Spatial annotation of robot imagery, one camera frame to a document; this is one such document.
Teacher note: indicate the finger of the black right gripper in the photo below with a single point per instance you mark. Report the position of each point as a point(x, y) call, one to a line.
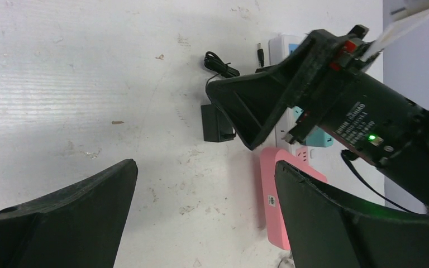
point(274, 79)

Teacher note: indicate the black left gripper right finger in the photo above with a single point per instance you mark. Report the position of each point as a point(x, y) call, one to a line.
point(328, 227)

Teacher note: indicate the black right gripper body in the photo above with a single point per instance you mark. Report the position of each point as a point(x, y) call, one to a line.
point(373, 122)

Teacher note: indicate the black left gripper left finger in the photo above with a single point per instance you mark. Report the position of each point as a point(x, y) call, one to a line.
point(80, 225)

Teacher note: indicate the pink triangular plug adapter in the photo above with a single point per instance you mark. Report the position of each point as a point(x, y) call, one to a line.
point(275, 226)

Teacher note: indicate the black power adapter with cord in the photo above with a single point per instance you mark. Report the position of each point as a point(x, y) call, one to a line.
point(235, 104)

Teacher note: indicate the white power strip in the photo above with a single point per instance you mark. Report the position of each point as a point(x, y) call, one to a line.
point(280, 48)

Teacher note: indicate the teal plug adapter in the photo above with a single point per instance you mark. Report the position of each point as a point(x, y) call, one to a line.
point(318, 138)

